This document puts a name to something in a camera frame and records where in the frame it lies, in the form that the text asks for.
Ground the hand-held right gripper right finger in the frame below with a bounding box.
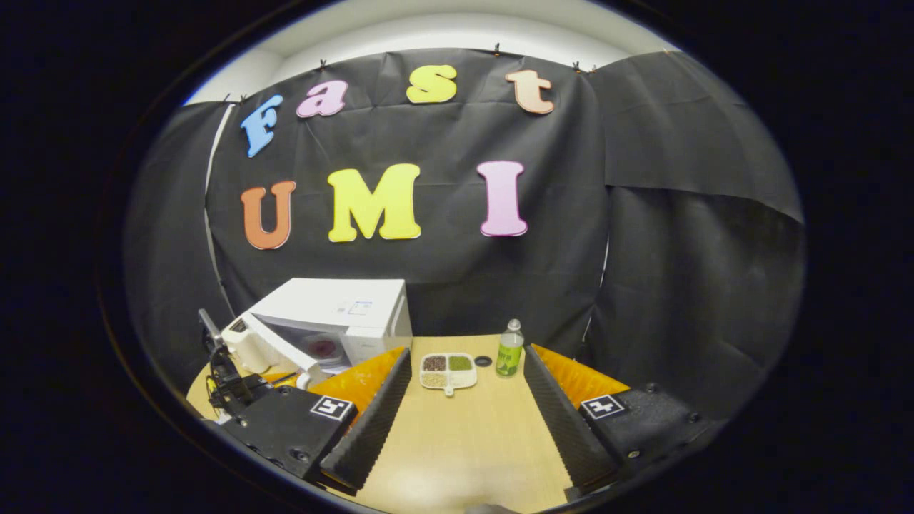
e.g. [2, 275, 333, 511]
[523, 344, 722, 497]

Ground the white divided snack plate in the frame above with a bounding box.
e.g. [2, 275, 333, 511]
[419, 353, 478, 397]

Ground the white microwave oven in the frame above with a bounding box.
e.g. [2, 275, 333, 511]
[221, 278, 413, 390]

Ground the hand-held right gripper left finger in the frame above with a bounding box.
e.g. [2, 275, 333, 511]
[214, 348, 413, 493]

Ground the green drink bottle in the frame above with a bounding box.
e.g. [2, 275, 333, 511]
[496, 318, 525, 378]

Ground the black backdrop cloth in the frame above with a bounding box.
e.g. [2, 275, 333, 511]
[121, 49, 808, 422]

